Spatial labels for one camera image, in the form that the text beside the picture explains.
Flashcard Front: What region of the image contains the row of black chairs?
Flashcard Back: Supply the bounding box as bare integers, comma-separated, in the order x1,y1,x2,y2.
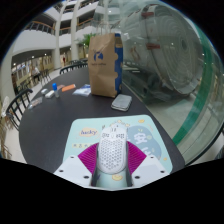
59,59,89,75

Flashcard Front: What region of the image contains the group of black chairs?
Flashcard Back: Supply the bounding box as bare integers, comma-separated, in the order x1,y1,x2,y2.
13,68,53,96

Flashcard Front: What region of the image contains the white honeycomb computer mouse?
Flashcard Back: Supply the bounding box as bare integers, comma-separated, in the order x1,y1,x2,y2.
96,122,129,175

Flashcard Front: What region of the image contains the light wooden chair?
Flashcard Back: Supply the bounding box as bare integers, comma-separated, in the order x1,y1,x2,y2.
0,116,14,159

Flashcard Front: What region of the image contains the white mesh chair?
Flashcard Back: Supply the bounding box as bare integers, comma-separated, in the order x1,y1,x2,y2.
0,95,11,118

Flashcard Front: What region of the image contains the person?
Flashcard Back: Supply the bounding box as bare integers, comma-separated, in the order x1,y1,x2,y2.
31,65,42,84

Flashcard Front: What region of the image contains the small blue-capped bottle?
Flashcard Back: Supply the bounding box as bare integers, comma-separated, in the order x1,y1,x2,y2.
51,82,60,99

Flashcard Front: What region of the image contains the brown paper shopping bag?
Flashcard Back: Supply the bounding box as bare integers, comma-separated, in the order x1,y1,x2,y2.
87,32,124,99

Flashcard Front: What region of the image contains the light blue cartoon mouse pad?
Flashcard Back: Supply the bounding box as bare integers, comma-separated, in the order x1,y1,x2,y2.
62,114,174,191

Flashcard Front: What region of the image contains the orange flat cloth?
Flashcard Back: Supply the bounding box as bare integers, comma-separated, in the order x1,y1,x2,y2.
61,83,77,93

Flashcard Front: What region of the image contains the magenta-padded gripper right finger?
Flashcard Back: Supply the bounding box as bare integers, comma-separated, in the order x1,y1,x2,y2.
125,140,174,188

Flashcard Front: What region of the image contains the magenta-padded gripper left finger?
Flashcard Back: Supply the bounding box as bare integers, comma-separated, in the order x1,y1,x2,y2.
53,141,101,188

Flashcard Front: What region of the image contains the black spindle-back chair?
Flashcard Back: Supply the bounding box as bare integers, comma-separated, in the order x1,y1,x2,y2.
5,88,34,132

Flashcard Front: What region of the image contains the potted green palm plant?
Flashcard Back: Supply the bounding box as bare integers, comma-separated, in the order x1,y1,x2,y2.
78,33,96,51

